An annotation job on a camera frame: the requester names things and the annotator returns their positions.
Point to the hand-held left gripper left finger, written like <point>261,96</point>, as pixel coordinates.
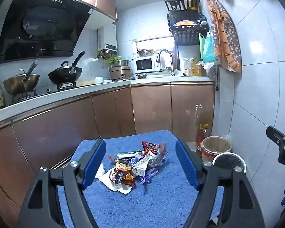
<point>95,161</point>

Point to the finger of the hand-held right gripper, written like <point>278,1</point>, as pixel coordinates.
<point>276,136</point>

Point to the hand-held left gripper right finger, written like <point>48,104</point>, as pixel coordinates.
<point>187,163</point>

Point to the large white tissue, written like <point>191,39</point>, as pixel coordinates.
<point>109,182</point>

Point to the clear wrapper with red print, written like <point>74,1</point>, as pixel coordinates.
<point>158,160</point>

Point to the red cartoon snack wrapper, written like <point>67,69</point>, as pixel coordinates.
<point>123,175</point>

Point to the white bin with black liner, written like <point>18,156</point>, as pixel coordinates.
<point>228,161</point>

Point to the purple wrapper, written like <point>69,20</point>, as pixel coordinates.
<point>148,177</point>

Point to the red foil snack bag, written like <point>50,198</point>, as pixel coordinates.
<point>149,147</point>

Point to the cooking oil bottle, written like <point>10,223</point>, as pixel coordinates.
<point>203,137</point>

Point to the beige lined bucket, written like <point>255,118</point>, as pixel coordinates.
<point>216,144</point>

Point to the blue towel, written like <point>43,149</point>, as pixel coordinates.
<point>152,201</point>

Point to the copper base cabinets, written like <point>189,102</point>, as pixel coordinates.
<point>152,109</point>

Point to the gas stove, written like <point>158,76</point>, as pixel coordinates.
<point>61,86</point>

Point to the black wok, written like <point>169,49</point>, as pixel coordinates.
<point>64,74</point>

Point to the copper multi cooker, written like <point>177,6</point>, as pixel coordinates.
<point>121,73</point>

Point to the yellow bottle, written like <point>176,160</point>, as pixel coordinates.
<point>196,70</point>

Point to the clear spray bottle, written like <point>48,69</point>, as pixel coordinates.
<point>186,68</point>

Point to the white plastic bag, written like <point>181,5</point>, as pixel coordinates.
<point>209,67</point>

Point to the green leafy vegetable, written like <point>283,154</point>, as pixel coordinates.
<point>115,59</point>

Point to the orange brown floral apron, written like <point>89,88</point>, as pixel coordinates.
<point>228,40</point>

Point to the steel pan on stove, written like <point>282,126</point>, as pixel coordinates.
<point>20,83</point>

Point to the white microwave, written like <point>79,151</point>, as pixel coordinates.
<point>144,64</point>

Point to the teal plastic bag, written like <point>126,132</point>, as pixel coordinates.
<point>209,49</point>

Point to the steel kitchen faucet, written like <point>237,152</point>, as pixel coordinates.
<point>165,51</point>

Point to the olive oil bottle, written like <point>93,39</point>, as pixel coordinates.
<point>0,95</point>

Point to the lidded steel bowl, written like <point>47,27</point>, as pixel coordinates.
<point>146,53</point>

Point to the green cutting board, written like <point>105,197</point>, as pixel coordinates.
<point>201,45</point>

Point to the white water heater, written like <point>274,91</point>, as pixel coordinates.
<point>108,36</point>

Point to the black storage rack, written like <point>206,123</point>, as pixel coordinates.
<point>188,34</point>

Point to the black range hood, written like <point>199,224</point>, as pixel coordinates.
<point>45,26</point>

